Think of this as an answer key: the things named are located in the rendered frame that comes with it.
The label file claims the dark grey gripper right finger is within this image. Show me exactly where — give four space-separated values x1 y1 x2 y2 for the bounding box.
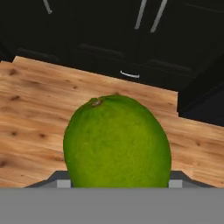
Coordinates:
168 170 216 189

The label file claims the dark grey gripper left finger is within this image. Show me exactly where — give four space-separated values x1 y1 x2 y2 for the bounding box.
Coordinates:
24 171 73 189

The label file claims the green lime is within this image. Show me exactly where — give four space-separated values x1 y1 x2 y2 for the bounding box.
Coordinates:
62 94 172 189

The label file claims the black fridge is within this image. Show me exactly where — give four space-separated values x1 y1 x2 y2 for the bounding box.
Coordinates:
176 55 224 128

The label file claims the black cabinet run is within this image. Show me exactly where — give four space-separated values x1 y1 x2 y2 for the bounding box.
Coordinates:
0 0 224 92

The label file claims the curved silver drawer handle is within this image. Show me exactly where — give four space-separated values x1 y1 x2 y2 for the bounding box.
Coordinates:
119 70 141 80

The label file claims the silver bar cabinet handle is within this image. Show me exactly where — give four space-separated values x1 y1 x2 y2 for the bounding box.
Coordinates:
134 0 148 31
150 0 169 33
42 0 53 15

